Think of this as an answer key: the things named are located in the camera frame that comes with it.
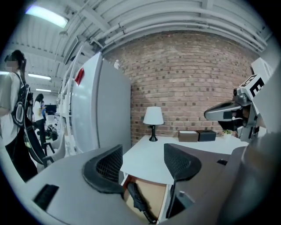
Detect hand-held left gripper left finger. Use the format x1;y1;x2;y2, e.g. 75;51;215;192
22;144;154;225

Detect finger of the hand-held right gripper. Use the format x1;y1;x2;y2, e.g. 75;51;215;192
203;99;242;121
218;119;245;133

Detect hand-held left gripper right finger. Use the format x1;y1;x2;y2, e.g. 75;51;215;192
158;143;233;225

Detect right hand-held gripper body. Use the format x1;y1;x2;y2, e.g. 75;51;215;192
232;57;275;142

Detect white desk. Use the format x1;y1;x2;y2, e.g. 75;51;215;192
120;134;250;185

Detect small potted flower plant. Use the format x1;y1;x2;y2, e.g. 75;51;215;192
222;129;239;139

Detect black tissue box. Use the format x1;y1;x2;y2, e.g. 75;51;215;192
196;129;217;142

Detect brown tissue box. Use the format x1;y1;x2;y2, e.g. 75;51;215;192
177;130;199;143

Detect grey chair with black legs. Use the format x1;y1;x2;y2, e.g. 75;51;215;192
43;131;66;169

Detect white shade table lamp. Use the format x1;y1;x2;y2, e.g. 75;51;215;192
143;106;164;142

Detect black monitor screen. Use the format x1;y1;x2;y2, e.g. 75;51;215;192
45;105;58;115

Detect grey refrigerator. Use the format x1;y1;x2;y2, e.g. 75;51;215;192
71;51;132;155

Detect white metal shelf rack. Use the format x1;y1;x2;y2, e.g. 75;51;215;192
56;37;86;154

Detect row of ceiling light strips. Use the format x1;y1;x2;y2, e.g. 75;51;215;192
25;5;69;93

